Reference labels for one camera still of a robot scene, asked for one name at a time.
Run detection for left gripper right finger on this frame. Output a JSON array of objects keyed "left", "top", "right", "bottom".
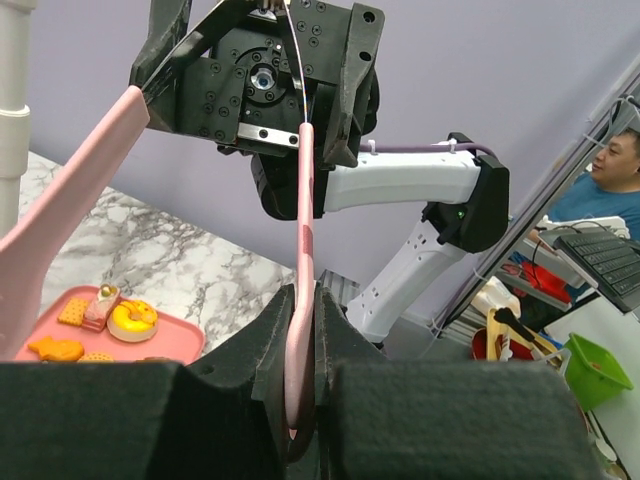
[{"left": 315, "top": 287, "right": 600, "bottom": 479}]

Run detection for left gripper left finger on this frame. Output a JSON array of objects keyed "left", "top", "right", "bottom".
[{"left": 1, "top": 286, "right": 294, "bottom": 479}]

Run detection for pink serving tray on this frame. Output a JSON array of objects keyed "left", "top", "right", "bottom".
[{"left": 13, "top": 285, "right": 206, "bottom": 364}]

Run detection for pink cake slice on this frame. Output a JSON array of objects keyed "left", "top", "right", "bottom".
[{"left": 81, "top": 284, "right": 121, "bottom": 333}]

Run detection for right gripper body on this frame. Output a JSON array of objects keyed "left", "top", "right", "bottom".
[{"left": 180, "top": 1, "right": 350, "bottom": 148}]

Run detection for green plastic bin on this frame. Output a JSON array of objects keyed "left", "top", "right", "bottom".
[{"left": 564, "top": 332, "right": 634, "bottom": 412}]

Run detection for man in blue shirt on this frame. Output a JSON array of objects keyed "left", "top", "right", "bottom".
[{"left": 546, "top": 128, "right": 639, "bottom": 240}]

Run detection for white pvc pipe frame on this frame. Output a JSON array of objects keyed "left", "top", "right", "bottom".
[{"left": 1, "top": 0, "right": 38, "bottom": 235}]

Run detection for yellow donut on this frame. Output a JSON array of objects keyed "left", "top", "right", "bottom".
[{"left": 107, "top": 300, "right": 159, "bottom": 343}]

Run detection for black keyboard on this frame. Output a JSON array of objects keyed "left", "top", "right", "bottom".
[{"left": 553, "top": 229, "right": 639, "bottom": 313}]

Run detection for square cracker biscuit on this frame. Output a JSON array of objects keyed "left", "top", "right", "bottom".
[{"left": 57, "top": 297, "right": 90, "bottom": 327}]

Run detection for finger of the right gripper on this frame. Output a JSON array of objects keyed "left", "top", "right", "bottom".
[
  {"left": 129, "top": 0, "right": 200, "bottom": 133},
  {"left": 322, "top": 3, "right": 385, "bottom": 168}
]

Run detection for right round biscuit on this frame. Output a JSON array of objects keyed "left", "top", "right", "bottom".
[{"left": 77, "top": 352, "right": 115, "bottom": 363}]

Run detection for orange fish cookie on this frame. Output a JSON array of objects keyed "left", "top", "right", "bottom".
[{"left": 27, "top": 336, "right": 85, "bottom": 362}]

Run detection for metal tongs pink tips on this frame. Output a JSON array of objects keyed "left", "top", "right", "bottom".
[{"left": 1, "top": 86, "right": 315, "bottom": 461}]

